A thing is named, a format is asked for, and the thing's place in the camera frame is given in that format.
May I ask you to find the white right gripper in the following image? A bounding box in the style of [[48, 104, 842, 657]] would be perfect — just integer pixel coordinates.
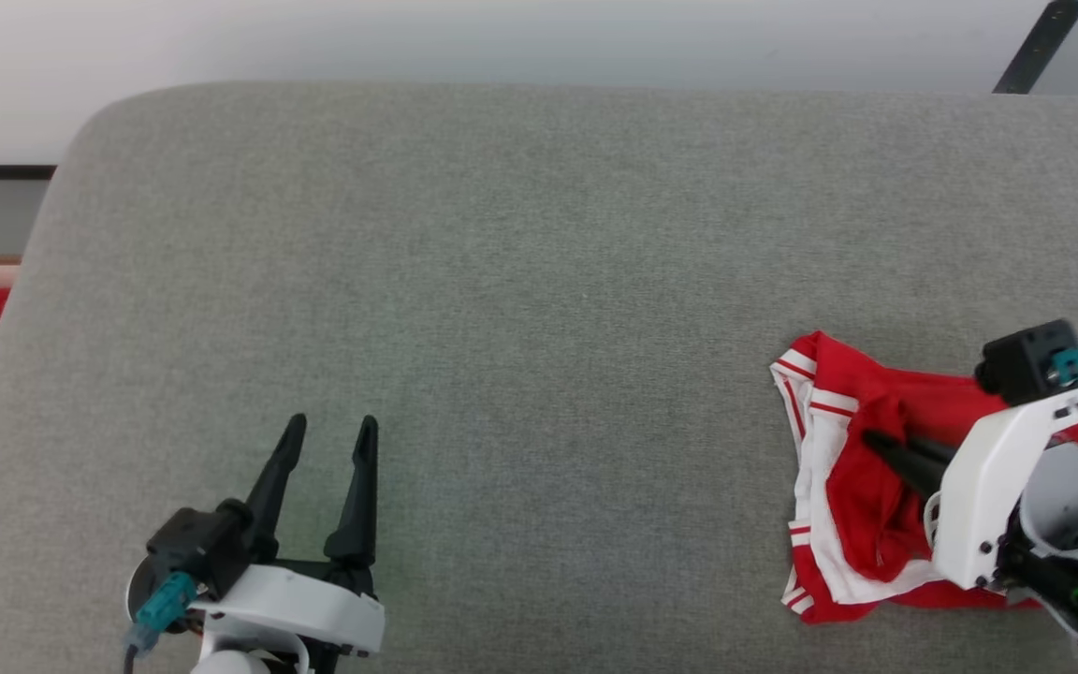
[[862, 382, 1078, 591]]

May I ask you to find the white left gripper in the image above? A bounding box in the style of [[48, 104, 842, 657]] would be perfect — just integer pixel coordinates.
[[185, 413, 386, 674]]

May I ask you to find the red and white garment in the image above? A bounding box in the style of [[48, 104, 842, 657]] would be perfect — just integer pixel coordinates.
[[769, 330, 1078, 625]]

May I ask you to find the grey fabric sofa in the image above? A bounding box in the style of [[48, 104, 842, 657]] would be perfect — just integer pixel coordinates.
[[0, 81, 1078, 674]]

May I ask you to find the black slanted bar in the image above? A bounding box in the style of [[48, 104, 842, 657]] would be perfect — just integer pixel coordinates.
[[993, 0, 1078, 95]]

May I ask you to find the teal left camera connector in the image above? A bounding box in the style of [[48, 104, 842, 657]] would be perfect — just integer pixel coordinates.
[[134, 573, 198, 649]]

